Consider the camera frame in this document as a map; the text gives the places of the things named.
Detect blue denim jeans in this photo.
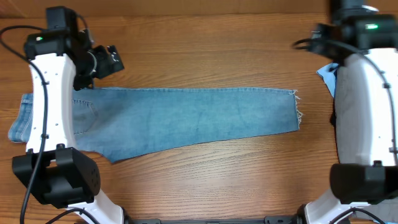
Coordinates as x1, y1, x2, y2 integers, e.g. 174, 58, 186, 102
7, 86, 304, 164

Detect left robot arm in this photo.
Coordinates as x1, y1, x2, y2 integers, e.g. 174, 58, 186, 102
12, 6, 129, 223

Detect light blue cloth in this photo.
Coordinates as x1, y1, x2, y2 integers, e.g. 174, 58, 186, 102
317, 63, 339, 97

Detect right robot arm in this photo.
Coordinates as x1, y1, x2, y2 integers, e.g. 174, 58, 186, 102
290, 1, 397, 223

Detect grey shorts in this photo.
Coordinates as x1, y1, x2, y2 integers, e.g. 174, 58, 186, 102
335, 67, 396, 166

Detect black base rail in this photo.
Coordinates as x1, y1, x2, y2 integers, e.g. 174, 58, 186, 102
125, 215, 305, 224

